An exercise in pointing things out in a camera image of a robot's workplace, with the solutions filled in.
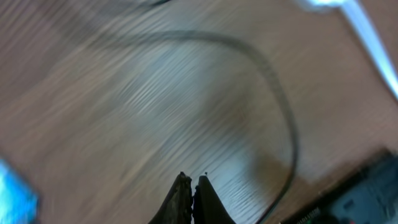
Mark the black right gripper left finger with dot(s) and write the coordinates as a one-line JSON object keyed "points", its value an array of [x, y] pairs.
{"points": [[177, 206]]}

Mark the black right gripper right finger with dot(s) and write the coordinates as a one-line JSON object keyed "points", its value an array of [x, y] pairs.
{"points": [[207, 206]]}

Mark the blue Galaxy smartphone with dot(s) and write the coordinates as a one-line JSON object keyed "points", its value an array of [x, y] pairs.
{"points": [[19, 203]]}

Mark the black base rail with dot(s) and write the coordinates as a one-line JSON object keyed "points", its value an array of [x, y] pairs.
{"points": [[367, 195]]}

